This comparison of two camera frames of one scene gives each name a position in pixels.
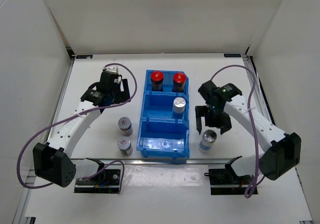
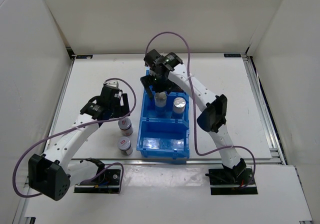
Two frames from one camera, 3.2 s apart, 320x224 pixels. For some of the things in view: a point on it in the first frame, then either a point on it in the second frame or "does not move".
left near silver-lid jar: [124, 144] does not move
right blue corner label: [232, 55] does not move
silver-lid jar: [125, 125] does not move
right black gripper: [202, 111] → [169, 86]
